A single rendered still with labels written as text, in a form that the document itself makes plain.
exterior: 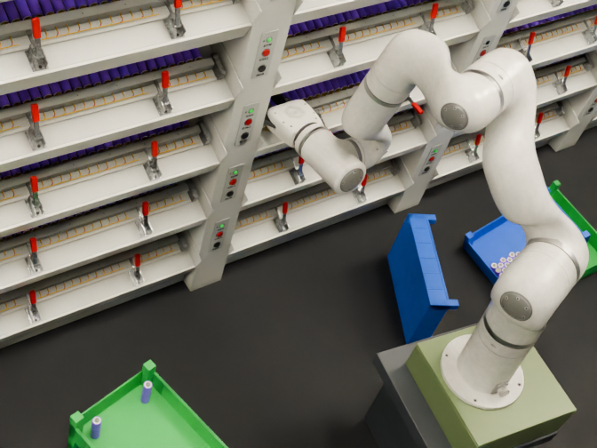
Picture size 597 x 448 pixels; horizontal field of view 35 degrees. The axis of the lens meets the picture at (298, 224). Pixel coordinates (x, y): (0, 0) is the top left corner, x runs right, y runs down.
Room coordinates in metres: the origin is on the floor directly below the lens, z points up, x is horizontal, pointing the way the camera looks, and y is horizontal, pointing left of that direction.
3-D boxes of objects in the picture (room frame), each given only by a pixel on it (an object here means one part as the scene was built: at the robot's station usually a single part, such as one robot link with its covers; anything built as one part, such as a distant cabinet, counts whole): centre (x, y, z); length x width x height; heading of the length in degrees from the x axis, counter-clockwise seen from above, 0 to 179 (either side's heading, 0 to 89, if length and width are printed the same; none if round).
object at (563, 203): (2.10, -0.77, 0.04); 0.30 x 0.20 x 0.08; 47
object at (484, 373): (1.26, -0.49, 0.47); 0.19 x 0.19 x 0.18
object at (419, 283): (1.68, -0.37, 0.10); 0.30 x 0.08 x 0.20; 22
